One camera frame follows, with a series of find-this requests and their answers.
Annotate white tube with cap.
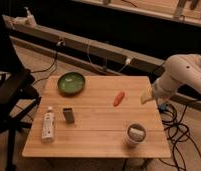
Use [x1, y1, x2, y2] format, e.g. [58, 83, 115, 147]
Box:
[41, 106, 54, 142]

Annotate long grey baseboard rail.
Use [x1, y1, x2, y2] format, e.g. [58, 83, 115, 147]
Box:
[3, 14, 201, 113]

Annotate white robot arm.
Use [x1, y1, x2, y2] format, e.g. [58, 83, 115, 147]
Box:
[140, 54, 201, 104]

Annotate blue object on floor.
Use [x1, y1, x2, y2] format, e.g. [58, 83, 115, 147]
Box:
[158, 104, 168, 112]

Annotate black floor cables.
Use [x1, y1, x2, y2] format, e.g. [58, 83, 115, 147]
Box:
[157, 99, 201, 171]

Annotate orange carrot toy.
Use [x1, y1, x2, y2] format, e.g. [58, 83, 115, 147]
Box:
[113, 92, 125, 106]

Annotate wooden table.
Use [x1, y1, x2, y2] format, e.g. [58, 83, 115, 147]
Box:
[22, 76, 171, 158]

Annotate grey eraser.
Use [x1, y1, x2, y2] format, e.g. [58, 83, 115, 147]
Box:
[63, 108, 75, 123]

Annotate white spray bottle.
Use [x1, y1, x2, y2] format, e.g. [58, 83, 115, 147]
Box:
[25, 7, 37, 27]

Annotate black chair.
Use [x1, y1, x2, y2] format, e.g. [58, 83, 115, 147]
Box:
[0, 69, 41, 171]

